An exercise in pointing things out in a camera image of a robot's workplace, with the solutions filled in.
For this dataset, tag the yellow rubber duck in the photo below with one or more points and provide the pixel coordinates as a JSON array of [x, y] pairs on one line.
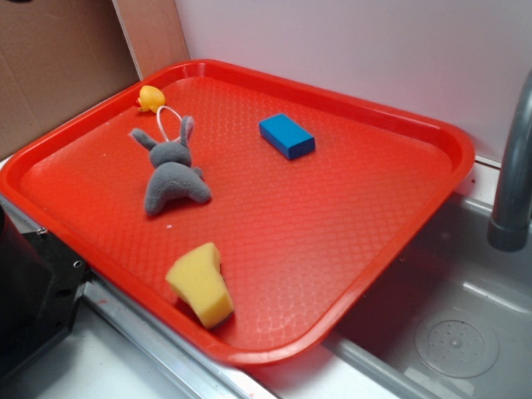
[[150, 98]]

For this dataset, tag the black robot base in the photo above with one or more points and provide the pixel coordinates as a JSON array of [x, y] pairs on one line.
[[41, 283]]

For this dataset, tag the yellow sponge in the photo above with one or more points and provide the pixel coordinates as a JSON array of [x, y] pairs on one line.
[[197, 280]]

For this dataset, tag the red plastic tray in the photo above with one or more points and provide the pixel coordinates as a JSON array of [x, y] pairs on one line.
[[300, 240]]

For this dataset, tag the grey plush bunny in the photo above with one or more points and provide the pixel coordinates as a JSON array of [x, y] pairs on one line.
[[174, 177]]

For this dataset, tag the grey plastic sink basin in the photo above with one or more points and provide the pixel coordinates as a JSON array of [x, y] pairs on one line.
[[450, 318]]

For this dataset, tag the brown cardboard panel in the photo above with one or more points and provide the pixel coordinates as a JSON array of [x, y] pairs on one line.
[[60, 58]]

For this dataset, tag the blue rectangular block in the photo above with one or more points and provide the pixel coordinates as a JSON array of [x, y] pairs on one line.
[[287, 137]]

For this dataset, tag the grey sink faucet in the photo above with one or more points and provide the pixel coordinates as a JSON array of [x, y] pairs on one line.
[[511, 215]]

